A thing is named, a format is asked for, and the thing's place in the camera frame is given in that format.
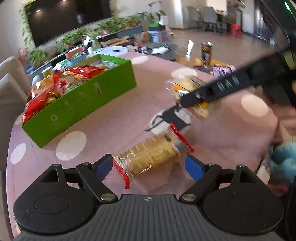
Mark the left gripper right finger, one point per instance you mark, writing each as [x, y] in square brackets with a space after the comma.
[204, 175]

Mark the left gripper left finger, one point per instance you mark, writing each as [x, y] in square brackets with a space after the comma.
[92, 176]

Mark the golden cracker roll pack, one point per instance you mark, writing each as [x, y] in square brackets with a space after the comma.
[150, 155]

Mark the orange biscuit pack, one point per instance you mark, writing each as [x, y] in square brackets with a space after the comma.
[185, 91]

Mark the red round-cracker snack bag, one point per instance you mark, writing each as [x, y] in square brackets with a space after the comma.
[44, 93]

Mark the red yellow striped snack bag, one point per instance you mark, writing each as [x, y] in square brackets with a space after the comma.
[83, 72]

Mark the person's right hand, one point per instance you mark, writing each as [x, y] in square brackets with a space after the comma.
[285, 130]

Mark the pink polka dot tablecloth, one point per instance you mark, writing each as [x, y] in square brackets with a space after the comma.
[239, 132]

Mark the smartphone showing video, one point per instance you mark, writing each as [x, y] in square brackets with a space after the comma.
[219, 71]

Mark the red stool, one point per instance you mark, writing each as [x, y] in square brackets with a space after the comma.
[235, 31]

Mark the black yellow drink can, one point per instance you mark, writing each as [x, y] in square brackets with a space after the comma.
[206, 52]

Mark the grey dining chair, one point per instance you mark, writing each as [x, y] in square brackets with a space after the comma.
[211, 19]

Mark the green cardboard box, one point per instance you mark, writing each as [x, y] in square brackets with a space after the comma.
[70, 108]

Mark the glass mug with spoon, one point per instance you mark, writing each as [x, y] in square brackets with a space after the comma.
[184, 57]

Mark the dark marble round table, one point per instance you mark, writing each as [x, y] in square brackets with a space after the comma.
[166, 51]

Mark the yellow canister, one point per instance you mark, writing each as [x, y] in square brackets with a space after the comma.
[48, 71]

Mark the beige sofa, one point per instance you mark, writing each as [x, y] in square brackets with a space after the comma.
[15, 87]

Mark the blue snack tray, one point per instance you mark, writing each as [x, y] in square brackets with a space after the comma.
[76, 58]

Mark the white oval coffee table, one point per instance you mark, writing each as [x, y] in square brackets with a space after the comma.
[113, 51]

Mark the open cardboard box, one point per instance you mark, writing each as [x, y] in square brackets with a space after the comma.
[116, 42]

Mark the dark tv console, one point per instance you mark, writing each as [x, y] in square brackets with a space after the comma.
[60, 56]

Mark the wall mounted black television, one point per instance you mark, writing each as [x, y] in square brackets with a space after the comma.
[52, 18]

